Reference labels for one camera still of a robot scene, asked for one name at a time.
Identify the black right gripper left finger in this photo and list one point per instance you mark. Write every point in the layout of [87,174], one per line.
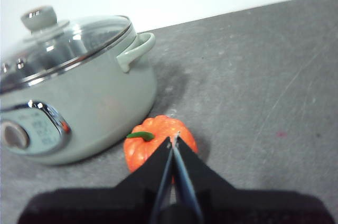
[111,203]

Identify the orange toy pumpkin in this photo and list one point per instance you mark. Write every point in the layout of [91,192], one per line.
[148,152]

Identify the glass lid with green knob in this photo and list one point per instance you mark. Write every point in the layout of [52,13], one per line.
[66,47]

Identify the pale green electric pot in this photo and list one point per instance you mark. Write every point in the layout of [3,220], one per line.
[100,107]

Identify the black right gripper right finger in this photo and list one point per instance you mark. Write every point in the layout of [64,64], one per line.
[237,205]

